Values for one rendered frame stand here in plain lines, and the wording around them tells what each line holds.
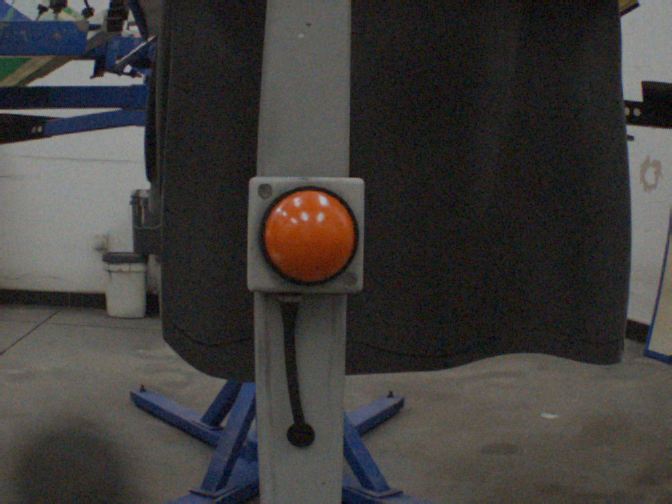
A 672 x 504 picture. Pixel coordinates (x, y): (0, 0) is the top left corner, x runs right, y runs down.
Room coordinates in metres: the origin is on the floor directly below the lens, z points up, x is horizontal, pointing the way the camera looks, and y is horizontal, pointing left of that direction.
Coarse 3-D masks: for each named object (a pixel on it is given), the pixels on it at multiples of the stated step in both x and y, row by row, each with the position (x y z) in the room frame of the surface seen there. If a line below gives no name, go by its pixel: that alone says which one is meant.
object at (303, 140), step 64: (320, 0) 0.40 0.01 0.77; (320, 64) 0.40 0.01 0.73; (320, 128) 0.40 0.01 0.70; (256, 192) 0.39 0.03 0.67; (256, 256) 0.39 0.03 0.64; (256, 320) 0.42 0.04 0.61; (320, 320) 0.40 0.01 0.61; (256, 384) 0.43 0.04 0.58; (320, 384) 0.40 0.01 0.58; (320, 448) 0.40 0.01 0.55
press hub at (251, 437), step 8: (256, 416) 2.02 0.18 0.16; (256, 424) 2.03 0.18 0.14; (248, 432) 2.06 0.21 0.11; (256, 432) 2.03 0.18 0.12; (248, 440) 2.00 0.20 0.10; (256, 440) 1.98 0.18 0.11; (248, 448) 2.00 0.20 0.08; (256, 448) 1.97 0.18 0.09; (248, 456) 2.00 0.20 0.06; (256, 456) 1.97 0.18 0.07; (240, 464) 2.07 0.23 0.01; (344, 472) 2.04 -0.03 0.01
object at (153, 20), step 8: (144, 0) 1.08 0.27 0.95; (152, 0) 1.08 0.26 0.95; (160, 0) 1.09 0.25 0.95; (144, 8) 1.13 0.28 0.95; (152, 8) 1.13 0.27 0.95; (160, 8) 1.14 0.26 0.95; (144, 16) 1.18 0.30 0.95; (152, 16) 1.19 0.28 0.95; (152, 24) 1.25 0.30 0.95; (152, 32) 1.32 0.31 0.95
